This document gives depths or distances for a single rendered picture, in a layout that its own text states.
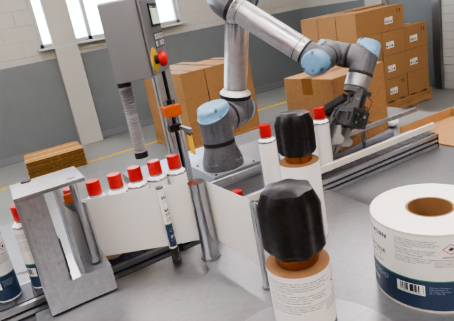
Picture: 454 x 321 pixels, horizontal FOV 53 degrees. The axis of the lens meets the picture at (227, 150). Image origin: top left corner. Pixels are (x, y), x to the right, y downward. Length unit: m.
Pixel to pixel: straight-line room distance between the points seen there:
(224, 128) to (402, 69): 4.00
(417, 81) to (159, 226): 4.80
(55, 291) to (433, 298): 0.71
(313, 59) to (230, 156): 0.47
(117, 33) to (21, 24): 5.36
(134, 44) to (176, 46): 5.84
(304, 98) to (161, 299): 1.01
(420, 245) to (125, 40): 0.77
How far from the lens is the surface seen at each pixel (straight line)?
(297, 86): 1.75
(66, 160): 5.50
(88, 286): 1.04
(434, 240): 0.79
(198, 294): 0.96
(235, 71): 1.65
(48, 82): 6.49
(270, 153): 1.29
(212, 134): 1.58
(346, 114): 1.41
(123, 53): 1.13
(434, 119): 2.01
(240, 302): 0.92
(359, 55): 1.46
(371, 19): 5.03
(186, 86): 4.57
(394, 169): 1.56
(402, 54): 5.40
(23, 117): 6.49
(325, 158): 1.42
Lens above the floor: 1.41
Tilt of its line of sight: 17 degrees down
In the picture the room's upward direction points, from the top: 11 degrees counter-clockwise
